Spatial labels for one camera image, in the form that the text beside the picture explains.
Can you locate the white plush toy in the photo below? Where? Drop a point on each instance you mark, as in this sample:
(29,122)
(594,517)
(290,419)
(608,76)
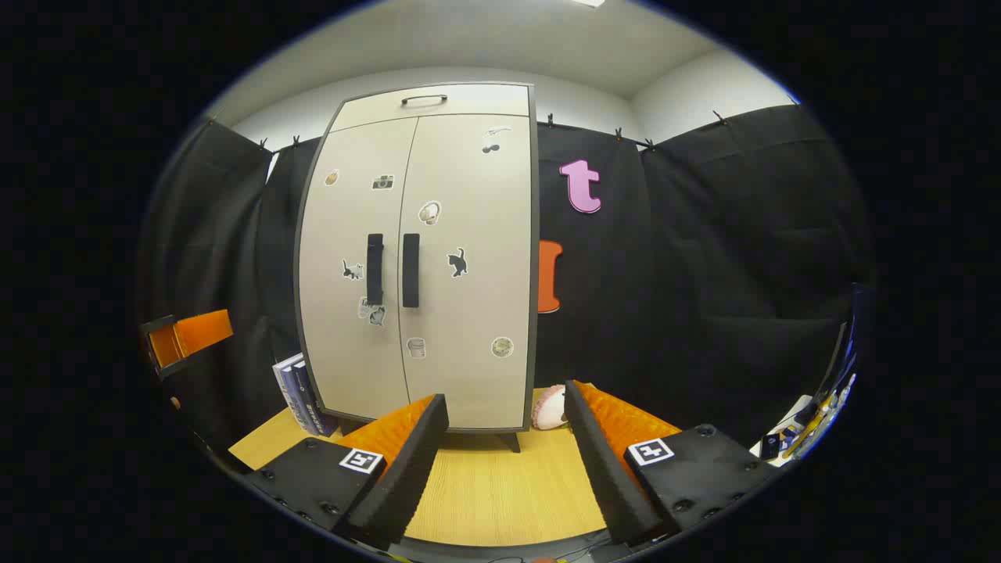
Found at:
(549,408)

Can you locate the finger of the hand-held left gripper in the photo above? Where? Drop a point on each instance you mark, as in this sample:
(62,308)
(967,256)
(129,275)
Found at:
(195,335)

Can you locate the beige cabinet door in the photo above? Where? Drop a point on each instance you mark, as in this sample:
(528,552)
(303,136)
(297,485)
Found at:
(477,313)
(344,352)

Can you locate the stack of blue books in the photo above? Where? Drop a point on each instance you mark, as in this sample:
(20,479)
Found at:
(301,399)

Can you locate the beige cabinet drawer front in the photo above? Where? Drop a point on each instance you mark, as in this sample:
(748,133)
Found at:
(485,100)

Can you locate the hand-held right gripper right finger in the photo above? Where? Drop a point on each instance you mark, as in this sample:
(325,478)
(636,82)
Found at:
(602,469)

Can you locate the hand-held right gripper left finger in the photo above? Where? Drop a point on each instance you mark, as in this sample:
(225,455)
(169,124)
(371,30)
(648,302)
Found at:
(407,477)

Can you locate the ceiling light panel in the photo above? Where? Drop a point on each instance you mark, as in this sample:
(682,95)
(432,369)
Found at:
(588,3)

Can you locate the beige double-door shoe cabinet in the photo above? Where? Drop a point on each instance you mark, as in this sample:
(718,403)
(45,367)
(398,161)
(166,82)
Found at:
(534,234)

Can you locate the black backdrop cloth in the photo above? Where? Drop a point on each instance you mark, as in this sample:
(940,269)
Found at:
(704,274)

